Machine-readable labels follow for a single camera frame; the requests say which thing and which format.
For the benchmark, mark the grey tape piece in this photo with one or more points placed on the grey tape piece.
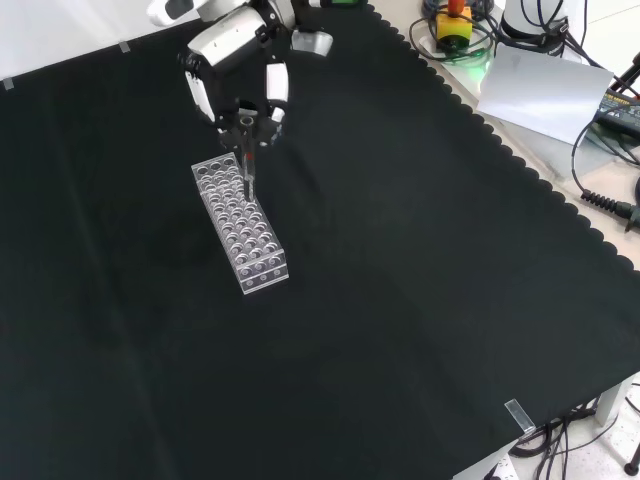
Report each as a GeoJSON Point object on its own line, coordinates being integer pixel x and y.
{"type": "Point", "coordinates": [7, 83]}
{"type": "Point", "coordinates": [124, 47]}

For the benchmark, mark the clear tape strip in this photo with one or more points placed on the clear tape strip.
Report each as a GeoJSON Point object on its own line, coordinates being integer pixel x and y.
{"type": "Point", "coordinates": [519, 415]}

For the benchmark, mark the white power strip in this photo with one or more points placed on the white power strip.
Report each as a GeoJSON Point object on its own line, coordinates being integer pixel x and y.
{"type": "Point", "coordinates": [502, 467]}

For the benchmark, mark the black power adapter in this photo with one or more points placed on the black power adapter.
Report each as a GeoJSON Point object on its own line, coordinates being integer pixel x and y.
{"type": "Point", "coordinates": [619, 112]}

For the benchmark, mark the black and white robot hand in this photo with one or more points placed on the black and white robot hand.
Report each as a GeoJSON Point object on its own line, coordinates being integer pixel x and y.
{"type": "Point", "coordinates": [240, 75]}

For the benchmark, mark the clear plastic test tube rack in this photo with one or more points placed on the clear plastic test tube rack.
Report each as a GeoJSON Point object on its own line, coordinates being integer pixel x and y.
{"type": "Point", "coordinates": [239, 225]}

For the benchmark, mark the yellow emergency stop button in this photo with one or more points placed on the yellow emergency stop button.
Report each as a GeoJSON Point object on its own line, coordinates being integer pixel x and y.
{"type": "Point", "coordinates": [453, 27]}

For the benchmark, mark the black tripod leg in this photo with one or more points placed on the black tripod leg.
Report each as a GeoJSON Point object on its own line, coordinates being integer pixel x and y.
{"type": "Point", "coordinates": [627, 80]}

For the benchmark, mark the clear glass test tube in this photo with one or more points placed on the clear glass test tube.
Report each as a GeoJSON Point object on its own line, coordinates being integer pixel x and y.
{"type": "Point", "coordinates": [248, 160]}

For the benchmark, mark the black bench cloth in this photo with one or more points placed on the black bench cloth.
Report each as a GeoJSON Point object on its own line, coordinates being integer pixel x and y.
{"type": "Point", "coordinates": [280, 280]}

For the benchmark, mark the pale grey board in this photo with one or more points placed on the pale grey board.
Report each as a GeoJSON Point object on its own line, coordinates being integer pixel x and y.
{"type": "Point", "coordinates": [542, 95]}

